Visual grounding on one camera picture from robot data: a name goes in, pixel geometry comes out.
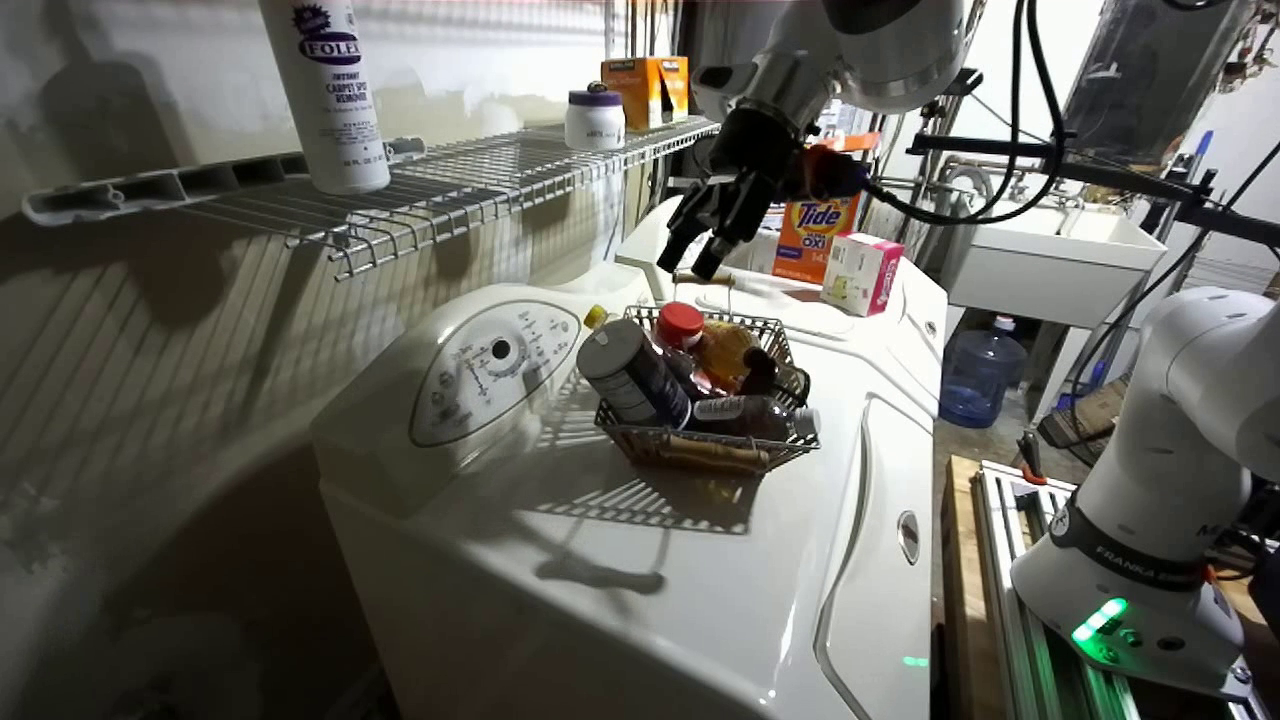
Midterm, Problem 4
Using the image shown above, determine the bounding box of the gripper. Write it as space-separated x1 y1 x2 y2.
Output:
655 105 809 283

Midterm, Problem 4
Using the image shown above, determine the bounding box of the orange detergent box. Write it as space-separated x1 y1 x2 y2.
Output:
771 194 862 285

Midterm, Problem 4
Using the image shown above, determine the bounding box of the bottle with red cap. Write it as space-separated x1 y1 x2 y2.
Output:
654 301 723 397

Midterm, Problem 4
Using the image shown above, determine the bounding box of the amber bottle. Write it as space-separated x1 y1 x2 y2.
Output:
694 319 779 397

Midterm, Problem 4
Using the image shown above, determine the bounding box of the orange cardboard box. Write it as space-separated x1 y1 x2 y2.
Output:
600 55 691 132

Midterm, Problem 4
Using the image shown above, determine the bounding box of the white jar with purple lid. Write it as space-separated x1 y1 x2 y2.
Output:
564 87 628 152

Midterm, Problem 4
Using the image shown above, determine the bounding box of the white and pink box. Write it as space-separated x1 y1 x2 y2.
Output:
821 232 905 318

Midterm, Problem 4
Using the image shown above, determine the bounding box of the grey can with dark label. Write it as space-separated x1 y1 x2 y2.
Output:
576 317 694 432

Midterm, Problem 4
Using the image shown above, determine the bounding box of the clear plastic bottle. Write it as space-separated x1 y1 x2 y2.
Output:
691 394 818 442

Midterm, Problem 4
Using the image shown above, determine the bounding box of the blue water jug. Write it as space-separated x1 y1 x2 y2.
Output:
937 314 1029 430

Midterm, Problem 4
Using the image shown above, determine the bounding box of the white utility sink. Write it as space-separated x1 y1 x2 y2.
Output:
944 198 1169 332

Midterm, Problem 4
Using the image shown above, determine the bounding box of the white washing machine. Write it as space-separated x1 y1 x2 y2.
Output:
310 280 938 720

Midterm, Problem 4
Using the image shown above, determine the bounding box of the white spray bottle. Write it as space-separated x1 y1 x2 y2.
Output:
258 0 392 196

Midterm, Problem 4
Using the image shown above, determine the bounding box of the washing machine lid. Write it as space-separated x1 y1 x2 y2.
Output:
813 394 937 720

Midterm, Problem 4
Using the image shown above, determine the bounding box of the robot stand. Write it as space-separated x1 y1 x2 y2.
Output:
940 455 1280 720

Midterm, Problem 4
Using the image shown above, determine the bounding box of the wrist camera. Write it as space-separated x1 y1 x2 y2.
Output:
800 146 871 201

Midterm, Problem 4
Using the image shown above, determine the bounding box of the wire basket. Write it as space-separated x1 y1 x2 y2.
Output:
594 304 822 477

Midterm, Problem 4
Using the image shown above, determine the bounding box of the white wire shelf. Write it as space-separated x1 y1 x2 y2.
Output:
22 115 721 282

